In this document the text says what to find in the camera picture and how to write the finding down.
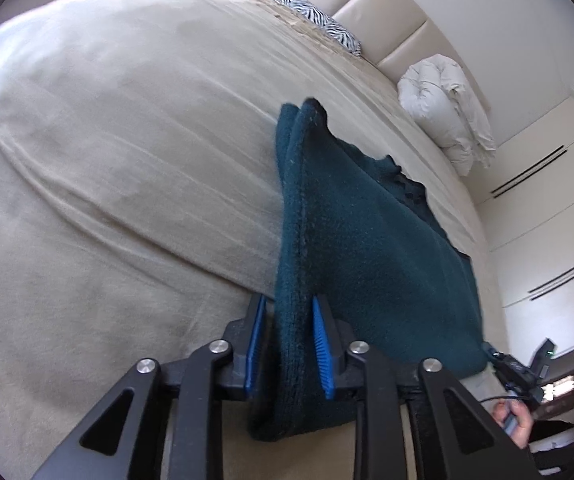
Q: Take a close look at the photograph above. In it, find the zebra print pillow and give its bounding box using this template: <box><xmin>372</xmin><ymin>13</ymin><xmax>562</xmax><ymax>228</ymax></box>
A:
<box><xmin>275</xmin><ymin>0</ymin><xmax>362</xmax><ymax>56</ymax></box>

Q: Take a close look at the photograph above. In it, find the white rolled duvet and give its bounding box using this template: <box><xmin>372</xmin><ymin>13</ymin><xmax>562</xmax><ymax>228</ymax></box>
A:
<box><xmin>398</xmin><ymin>54</ymin><xmax>496</xmax><ymax>177</ymax></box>

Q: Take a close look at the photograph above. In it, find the dark teal knit sweater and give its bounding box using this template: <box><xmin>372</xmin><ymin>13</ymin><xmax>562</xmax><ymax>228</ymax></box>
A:
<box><xmin>249</xmin><ymin>99</ymin><xmax>487</xmax><ymax>442</ymax></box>

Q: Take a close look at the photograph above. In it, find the person's right hand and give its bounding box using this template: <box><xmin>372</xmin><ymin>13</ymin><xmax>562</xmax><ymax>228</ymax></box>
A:
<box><xmin>491</xmin><ymin>399</ymin><xmax>534</xmax><ymax>448</ymax></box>

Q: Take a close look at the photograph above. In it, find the cream wardrobe with drawers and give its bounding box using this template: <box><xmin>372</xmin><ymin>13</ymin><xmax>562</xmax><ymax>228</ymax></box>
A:
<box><xmin>465</xmin><ymin>98</ymin><xmax>574</xmax><ymax>361</ymax></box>

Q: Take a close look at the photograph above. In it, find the beige bed cover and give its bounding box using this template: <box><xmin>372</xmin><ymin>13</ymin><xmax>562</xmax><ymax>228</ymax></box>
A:
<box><xmin>0</xmin><ymin>0</ymin><xmax>508</xmax><ymax>479</ymax></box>

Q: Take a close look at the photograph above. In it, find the cream padded headboard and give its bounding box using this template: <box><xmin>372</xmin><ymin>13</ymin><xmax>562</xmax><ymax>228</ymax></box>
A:
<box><xmin>309</xmin><ymin>0</ymin><xmax>490</xmax><ymax>110</ymax></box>

